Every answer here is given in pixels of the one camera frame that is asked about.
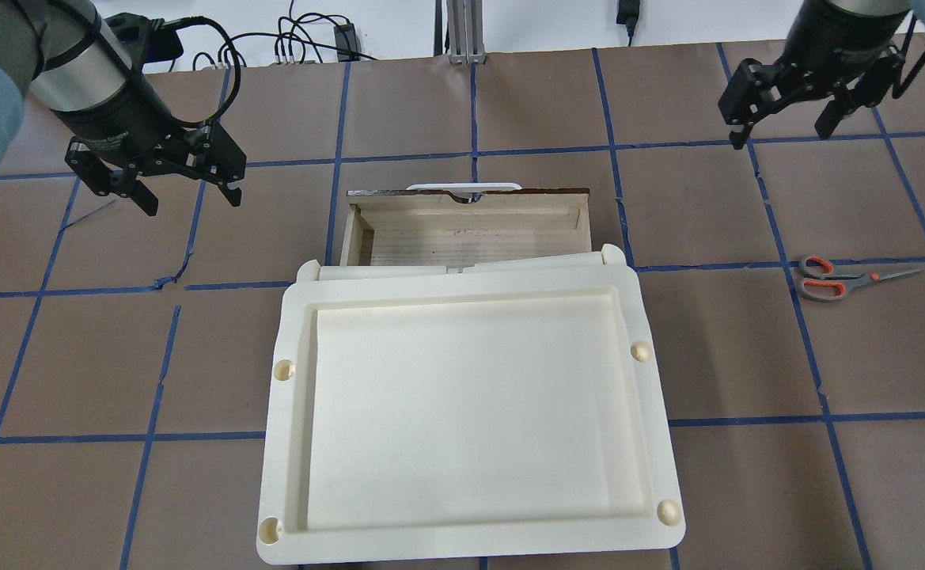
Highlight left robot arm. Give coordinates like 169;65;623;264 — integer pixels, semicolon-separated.
0;1;248;216

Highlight wooden drawer with white handle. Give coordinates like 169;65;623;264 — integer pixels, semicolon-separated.
339;183;593;269

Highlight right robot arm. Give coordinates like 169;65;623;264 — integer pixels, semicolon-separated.
718;1;925;150

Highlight aluminium frame post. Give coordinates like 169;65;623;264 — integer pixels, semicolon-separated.
446;0;487;65

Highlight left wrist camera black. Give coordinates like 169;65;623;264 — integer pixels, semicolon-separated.
105;12;184;70

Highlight black power adapter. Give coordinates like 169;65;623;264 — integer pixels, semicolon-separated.
616;0;642;28
333;23;358;57

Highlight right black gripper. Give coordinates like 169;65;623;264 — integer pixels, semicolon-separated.
718;44;908;150

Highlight cream plastic tray lid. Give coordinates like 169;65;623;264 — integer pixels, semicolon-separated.
256;245;687;565

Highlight orange grey scissors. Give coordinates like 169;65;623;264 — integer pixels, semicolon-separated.
795;256;923;303

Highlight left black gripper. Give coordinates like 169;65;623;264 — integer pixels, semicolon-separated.
65;123;248;217

